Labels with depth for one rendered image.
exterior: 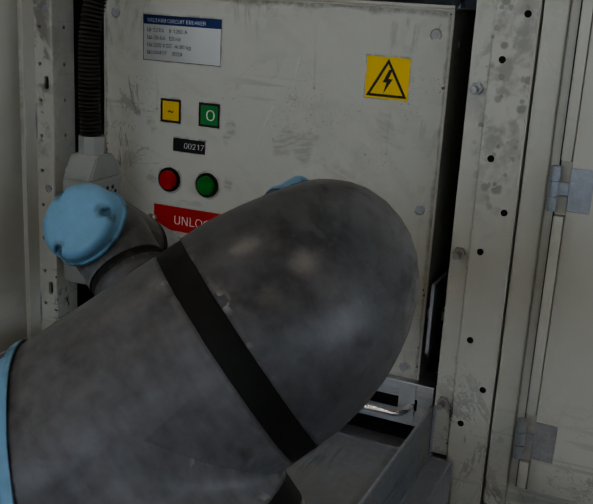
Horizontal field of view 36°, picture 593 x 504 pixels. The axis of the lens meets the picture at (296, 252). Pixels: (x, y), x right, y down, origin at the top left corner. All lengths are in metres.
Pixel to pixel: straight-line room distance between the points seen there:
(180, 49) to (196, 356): 0.90
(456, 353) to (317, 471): 0.22
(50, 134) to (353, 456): 0.61
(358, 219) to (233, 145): 0.81
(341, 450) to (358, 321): 0.79
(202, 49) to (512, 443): 0.64
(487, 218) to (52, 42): 0.64
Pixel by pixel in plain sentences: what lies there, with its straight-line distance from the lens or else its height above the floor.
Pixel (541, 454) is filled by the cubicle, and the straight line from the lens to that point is 1.12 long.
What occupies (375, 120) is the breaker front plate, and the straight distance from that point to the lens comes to 1.13.
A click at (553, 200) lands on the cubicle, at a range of 1.02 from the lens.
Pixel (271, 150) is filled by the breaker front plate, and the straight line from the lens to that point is 1.19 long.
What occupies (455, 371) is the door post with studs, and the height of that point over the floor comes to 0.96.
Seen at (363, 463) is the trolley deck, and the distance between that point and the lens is 1.15.
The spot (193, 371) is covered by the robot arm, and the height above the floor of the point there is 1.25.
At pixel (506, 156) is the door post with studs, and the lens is 1.05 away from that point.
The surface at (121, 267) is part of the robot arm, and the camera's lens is 0.81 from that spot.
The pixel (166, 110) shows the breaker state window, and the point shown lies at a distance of 1.26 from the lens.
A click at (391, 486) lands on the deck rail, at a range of 1.03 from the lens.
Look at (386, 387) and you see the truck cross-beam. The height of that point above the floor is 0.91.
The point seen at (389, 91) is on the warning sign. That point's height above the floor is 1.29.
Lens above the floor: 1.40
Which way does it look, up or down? 16 degrees down
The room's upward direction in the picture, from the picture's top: 3 degrees clockwise
